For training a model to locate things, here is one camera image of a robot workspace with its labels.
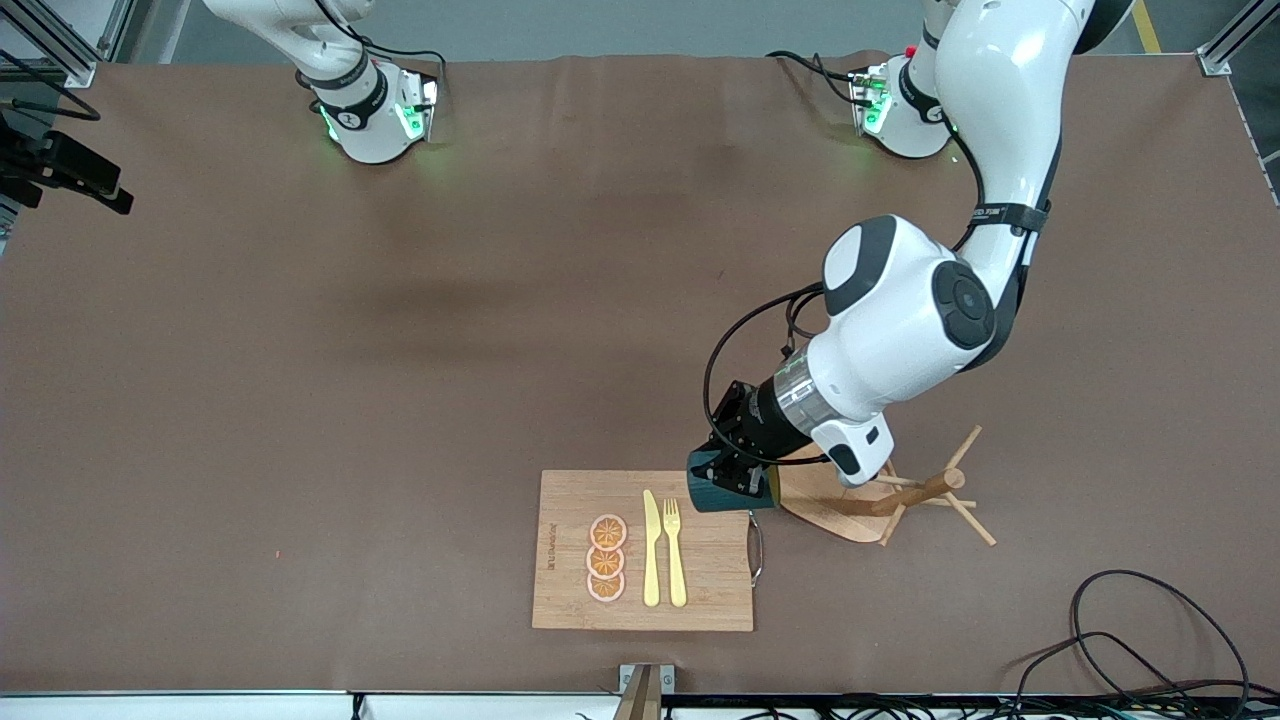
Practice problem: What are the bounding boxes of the dark green ribbed cup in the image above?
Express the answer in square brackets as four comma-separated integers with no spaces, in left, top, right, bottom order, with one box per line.
[686,450,779,514]

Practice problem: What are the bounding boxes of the wooden mug rack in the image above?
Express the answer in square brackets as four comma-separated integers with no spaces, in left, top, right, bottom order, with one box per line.
[767,425,998,548]

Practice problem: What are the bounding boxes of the yellow plastic fork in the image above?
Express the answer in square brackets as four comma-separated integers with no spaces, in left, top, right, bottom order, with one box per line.
[662,497,689,609]

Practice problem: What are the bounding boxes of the yellow plastic knife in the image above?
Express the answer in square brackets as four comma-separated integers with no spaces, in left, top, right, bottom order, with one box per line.
[642,489,662,608]

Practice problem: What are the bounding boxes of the wooden cutting board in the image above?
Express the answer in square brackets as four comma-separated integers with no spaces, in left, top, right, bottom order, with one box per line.
[531,469,765,633]

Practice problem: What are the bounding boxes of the brown table cover sheet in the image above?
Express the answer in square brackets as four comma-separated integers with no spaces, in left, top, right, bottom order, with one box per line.
[0,50,1280,697]

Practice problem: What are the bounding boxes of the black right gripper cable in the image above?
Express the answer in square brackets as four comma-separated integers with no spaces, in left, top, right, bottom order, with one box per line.
[0,50,102,123]

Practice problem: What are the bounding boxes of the aluminium frame post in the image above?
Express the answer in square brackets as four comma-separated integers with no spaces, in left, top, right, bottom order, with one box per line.
[1200,0,1280,77]
[0,0,136,89]

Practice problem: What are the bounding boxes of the metal table edge bracket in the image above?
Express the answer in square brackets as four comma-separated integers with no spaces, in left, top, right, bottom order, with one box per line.
[612,663,676,720]

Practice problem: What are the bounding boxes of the black right arm base cable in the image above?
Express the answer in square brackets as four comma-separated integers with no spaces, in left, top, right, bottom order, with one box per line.
[312,0,448,101]

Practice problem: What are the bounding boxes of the black arm base cable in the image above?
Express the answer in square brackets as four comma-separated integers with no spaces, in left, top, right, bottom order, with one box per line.
[312,0,448,101]
[767,50,871,107]

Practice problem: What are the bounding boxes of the black looped floor cable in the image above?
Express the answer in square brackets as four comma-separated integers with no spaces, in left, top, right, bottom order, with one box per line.
[1068,570,1253,706]

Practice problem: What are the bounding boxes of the black left arm base cable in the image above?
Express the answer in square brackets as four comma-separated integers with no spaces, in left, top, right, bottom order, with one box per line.
[767,50,871,107]

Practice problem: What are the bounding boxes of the black thin floor cable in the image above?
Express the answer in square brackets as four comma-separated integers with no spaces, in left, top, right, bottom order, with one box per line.
[1000,630,1211,720]

